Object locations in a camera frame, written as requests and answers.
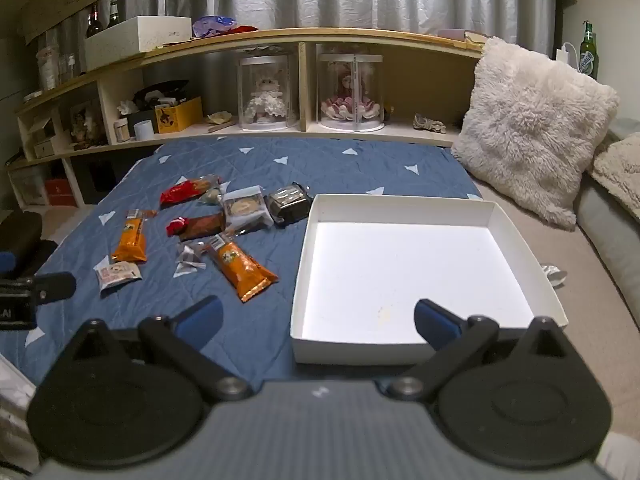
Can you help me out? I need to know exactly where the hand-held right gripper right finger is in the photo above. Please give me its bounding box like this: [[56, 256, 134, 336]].
[[387, 299, 583, 403]]

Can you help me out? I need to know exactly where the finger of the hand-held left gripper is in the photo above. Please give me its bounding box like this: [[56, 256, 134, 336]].
[[0, 272, 77, 307], [0, 210, 45, 275]]

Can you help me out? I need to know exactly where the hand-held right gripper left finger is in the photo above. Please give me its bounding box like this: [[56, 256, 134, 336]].
[[57, 295, 253, 403]]

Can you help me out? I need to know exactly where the clear dark candy packet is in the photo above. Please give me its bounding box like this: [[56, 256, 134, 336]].
[[175, 241, 208, 278]]

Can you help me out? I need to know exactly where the white shallow cardboard box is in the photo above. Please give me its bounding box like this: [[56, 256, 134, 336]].
[[290, 193, 569, 366]]

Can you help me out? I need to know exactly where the white printed snack packet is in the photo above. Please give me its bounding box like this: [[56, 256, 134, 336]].
[[95, 261, 142, 297]]

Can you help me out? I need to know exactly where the orange snack packet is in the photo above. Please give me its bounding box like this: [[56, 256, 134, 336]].
[[206, 234, 279, 303], [111, 208, 158, 263]]

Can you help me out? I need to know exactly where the brown snack packet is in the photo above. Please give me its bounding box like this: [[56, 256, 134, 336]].
[[177, 211, 227, 242]]

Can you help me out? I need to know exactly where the clear round pastry packet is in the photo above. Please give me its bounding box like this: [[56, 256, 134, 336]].
[[220, 185, 274, 236]]

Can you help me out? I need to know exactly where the long red snack packet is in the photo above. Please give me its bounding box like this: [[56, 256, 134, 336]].
[[160, 176, 221, 207]]

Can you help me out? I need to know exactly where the black snack packet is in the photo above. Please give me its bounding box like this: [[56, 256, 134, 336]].
[[264, 183, 313, 228]]

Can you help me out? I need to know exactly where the red storage bin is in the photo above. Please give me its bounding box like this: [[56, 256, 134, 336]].
[[45, 177, 78, 207]]

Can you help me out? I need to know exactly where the white cloth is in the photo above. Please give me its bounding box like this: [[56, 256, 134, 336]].
[[0, 355, 41, 471]]

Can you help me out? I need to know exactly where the small cardboard box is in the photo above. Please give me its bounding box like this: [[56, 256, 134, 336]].
[[30, 117, 57, 158]]

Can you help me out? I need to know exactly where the crumpled white wrapper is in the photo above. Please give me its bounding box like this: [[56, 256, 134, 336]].
[[540, 262, 568, 288]]

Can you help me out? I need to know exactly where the framed picture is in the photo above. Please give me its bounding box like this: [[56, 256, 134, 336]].
[[67, 100, 106, 148]]

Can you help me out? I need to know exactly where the clear plastic jar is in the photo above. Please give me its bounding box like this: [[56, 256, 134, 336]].
[[36, 45, 61, 91]]

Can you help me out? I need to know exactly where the blue quilted blanket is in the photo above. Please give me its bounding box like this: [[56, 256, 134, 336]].
[[0, 139, 483, 401]]

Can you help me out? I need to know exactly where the grey sofa cushion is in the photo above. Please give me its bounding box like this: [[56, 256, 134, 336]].
[[572, 120, 640, 321]]

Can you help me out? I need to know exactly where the black storage container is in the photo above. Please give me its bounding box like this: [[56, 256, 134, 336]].
[[127, 80, 190, 126]]

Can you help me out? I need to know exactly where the yellow cardboard box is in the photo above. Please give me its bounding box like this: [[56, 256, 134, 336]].
[[155, 97, 203, 133]]

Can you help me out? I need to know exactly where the fluffy white pillow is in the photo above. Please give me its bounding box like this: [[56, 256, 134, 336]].
[[450, 36, 620, 231]]

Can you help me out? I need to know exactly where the large white storage box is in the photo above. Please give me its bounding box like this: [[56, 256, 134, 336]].
[[84, 16, 193, 72]]

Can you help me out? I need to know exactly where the white dress doll case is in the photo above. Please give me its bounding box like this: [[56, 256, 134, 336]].
[[237, 52, 292, 131]]

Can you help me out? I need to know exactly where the beige knit pillow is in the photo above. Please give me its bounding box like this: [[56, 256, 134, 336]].
[[592, 132, 640, 221]]

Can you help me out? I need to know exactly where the wooden shelf unit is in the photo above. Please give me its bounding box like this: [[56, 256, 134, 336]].
[[5, 27, 488, 211]]

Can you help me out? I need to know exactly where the pink dress doll case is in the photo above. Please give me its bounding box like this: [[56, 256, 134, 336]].
[[316, 52, 385, 132]]

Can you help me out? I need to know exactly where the blue plastic bag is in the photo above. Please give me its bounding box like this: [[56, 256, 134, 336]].
[[192, 15, 236, 40]]

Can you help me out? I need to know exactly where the tall green beer bottle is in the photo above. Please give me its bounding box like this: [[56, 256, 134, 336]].
[[580, 21, 599, 80]]

